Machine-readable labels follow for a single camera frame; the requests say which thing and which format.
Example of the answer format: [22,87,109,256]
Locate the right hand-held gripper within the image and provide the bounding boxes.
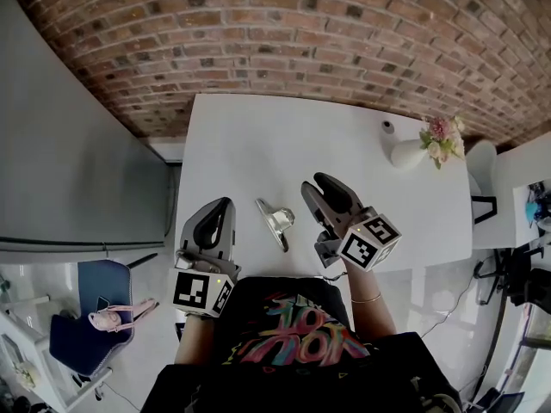
[300,171,402,274]

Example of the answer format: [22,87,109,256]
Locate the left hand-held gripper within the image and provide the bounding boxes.
[171,196,243,317]

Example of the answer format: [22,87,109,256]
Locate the silver metal binder clip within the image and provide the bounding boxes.
[255,198,296,253]

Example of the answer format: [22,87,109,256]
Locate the person's right forearm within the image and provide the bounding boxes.
[346,268,397,343]

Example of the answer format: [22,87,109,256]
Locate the person's left forearm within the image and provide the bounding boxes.
[174,314,216,365]

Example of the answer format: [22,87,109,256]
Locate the white desk with drawers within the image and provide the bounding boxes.
[174,92,474,283]

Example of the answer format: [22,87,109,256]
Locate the white ceramic vase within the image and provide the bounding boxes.
[389,138,427,171]

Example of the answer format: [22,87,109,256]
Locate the pink bag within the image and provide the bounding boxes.
[88,298,157,332]

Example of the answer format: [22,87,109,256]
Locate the pink and white flowers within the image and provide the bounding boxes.
[418,115,467,170]

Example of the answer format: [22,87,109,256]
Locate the grey chair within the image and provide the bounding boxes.
[465,139,500,227]

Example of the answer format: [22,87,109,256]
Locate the blue chair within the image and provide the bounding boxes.
[48,259,135,378]

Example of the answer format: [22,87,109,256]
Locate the black printed shirt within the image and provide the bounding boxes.
[139,275,464,413]

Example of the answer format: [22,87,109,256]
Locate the white cluttered desk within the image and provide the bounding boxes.
[471,131,551,251]

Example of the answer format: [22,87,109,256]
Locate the black office chair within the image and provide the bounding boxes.
[473,238,551,309]

